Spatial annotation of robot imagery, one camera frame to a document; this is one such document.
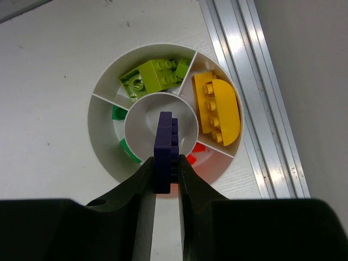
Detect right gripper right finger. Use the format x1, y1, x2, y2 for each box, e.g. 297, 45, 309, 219
178, 156, 347, 260

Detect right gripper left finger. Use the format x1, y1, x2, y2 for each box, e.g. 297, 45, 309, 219
1, 158, 156, 260

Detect orange small lego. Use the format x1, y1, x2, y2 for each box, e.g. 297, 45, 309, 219
186, 154, 197, 165
192, 142, 206, 153

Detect green slope lego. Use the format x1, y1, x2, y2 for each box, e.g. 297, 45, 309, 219
119, 138, 142, 164

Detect purple lego brick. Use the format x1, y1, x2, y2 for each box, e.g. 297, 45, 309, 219
153, 111, 179, 194

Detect yellow lego plate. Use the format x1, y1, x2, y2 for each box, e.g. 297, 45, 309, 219
192, 72, 222, 143

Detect lime green lego brick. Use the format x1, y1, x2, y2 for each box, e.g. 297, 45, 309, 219
138, 59, 182, 94

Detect small lime green lego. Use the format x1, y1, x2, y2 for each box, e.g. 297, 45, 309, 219
175, 58, 191, 79

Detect yellow curved lego piece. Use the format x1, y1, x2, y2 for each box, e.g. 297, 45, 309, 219
212, 79, 241, 146

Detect dark green lego brick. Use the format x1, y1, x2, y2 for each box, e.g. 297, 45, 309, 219
111, 105, 128, 121

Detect white divided round container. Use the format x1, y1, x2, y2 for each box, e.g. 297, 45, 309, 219
88, 43, 244, 183

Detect aluminium rail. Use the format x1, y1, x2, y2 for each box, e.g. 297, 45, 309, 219
200, 1, 310, 198

